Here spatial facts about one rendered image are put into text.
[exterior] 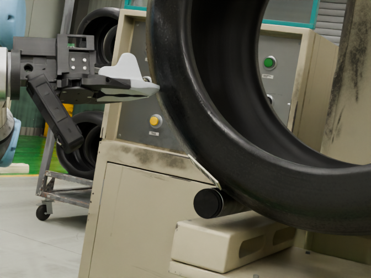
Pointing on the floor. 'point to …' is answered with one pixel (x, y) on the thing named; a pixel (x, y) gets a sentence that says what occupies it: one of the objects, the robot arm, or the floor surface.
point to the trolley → (85, 28)
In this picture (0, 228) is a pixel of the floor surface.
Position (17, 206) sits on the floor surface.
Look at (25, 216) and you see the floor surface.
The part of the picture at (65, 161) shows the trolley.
